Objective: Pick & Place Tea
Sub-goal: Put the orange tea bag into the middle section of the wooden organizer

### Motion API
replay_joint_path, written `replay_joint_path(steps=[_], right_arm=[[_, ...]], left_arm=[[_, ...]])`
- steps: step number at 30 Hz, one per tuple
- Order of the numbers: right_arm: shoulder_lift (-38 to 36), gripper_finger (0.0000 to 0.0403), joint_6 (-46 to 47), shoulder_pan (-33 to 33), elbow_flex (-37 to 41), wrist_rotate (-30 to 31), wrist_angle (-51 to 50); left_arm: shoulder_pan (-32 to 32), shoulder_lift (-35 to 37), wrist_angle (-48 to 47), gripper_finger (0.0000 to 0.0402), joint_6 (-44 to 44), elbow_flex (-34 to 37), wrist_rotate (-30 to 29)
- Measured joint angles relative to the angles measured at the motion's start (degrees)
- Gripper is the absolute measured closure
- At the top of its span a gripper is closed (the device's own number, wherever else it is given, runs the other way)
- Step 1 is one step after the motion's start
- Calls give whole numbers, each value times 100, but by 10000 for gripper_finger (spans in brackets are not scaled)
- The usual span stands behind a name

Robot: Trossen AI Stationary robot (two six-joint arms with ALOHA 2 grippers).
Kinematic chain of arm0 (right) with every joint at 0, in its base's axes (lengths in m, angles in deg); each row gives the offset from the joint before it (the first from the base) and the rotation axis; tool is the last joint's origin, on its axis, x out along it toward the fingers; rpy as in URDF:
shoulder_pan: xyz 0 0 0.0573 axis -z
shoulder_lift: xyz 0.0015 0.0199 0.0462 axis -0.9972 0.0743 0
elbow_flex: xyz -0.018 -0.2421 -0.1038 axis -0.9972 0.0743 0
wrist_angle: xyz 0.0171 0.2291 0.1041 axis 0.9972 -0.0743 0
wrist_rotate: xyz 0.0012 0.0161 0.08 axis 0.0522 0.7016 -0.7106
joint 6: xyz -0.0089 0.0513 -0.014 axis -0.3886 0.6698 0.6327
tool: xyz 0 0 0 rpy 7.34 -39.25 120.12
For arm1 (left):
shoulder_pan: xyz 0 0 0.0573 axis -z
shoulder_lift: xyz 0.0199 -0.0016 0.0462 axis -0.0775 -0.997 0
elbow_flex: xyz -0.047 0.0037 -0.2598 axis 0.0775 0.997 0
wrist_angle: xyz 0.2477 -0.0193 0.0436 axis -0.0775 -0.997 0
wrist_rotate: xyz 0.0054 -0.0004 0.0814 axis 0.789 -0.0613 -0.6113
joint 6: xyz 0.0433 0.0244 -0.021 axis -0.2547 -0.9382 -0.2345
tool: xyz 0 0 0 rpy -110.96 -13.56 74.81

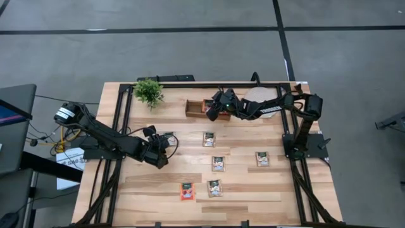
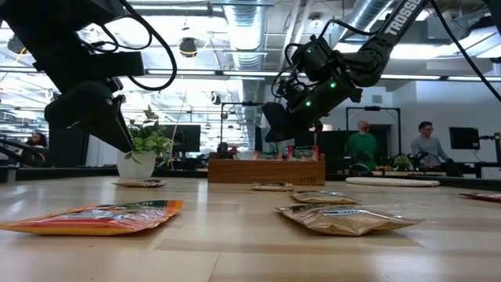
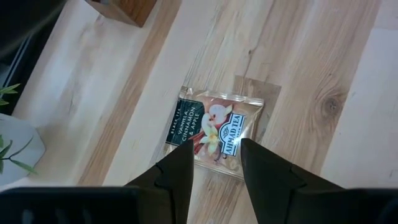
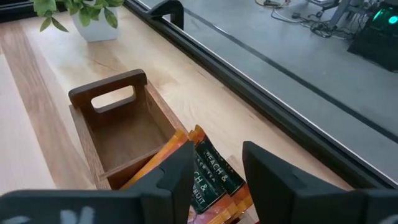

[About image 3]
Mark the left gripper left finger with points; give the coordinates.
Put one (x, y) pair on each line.
(168, 199)

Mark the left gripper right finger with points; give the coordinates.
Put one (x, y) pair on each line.
(280, 199)

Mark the wooden tea organizer box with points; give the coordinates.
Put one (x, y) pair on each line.
(130, 11)

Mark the green plant in white pot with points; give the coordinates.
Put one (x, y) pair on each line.
(18, 137)

